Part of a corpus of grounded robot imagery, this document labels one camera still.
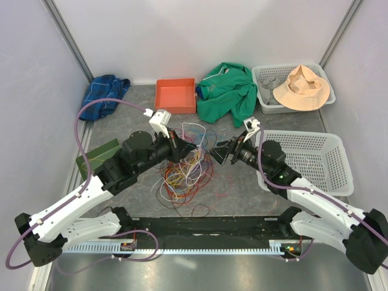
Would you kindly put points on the green plastic tray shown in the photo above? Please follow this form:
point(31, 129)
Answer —
point(97, 156)

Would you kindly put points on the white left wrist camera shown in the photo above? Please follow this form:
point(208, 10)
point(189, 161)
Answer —
point(159, 120)

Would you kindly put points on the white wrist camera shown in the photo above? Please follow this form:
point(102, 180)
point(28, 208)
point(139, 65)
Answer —
point(159, 120)
point(252, 126)

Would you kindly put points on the large white perforated basket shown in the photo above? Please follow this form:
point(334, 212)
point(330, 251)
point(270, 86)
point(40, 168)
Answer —
point(319, 157)

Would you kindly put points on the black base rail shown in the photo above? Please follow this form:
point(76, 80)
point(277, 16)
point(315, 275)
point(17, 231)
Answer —
point(240, 227)

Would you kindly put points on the light blue cable duct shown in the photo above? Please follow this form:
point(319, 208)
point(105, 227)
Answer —
point(198, 245)

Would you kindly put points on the green jacket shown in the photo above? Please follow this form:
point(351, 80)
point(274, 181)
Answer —
point(228, 88)

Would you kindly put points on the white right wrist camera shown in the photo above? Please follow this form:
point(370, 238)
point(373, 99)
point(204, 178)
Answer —
point(252, 126)

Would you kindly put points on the orange plastic tray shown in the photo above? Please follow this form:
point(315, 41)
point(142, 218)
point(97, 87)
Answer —
point(177, 96)

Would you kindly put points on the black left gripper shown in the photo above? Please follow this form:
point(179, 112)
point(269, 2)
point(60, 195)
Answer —
point(178, 147)

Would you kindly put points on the small white perforated basket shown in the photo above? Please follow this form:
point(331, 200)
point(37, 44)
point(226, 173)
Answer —
point(261, 72)

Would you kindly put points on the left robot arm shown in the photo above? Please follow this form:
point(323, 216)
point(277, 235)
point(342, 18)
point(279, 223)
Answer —
point(48, 233)

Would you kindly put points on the grey cloth in basket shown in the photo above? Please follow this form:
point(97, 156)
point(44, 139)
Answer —
point(266, 88)

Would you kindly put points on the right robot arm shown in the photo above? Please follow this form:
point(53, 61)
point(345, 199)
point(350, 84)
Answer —
point(360, 235)

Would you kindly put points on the blue plaid cloth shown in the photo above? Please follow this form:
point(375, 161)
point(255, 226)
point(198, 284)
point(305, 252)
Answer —
point(103, 87)

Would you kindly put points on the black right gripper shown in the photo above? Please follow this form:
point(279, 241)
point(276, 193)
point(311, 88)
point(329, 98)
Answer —
point(220, 154)

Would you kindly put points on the beige bucket hat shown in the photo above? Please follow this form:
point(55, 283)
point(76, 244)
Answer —
point(302, 90)

